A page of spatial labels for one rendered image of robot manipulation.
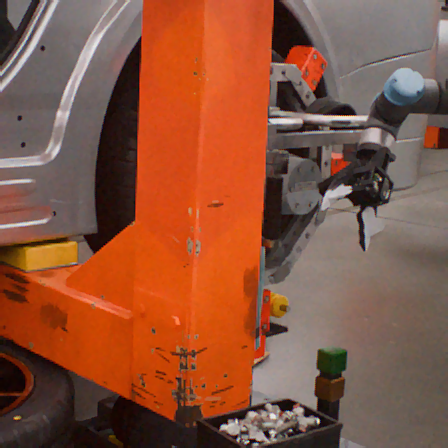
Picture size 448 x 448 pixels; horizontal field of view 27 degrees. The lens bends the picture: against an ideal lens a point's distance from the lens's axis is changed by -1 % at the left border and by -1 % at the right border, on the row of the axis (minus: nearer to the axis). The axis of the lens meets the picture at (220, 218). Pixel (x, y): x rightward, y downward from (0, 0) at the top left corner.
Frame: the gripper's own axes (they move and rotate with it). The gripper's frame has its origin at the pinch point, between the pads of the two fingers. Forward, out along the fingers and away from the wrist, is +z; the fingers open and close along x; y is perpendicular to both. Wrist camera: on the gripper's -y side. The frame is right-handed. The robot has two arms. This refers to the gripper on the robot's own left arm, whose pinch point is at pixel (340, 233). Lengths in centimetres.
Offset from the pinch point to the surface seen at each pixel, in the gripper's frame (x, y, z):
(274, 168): -16.1, -7.7, -6.5
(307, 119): -7.0, -14.8, -28.9
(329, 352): -9.3, 17.0, 33.7
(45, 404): -31, -27, 55
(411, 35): 30, -29, -95
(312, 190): 3.5, -17.3, -16.8
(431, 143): 253, -218, -275
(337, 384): -4.5, 16.4, 37.4
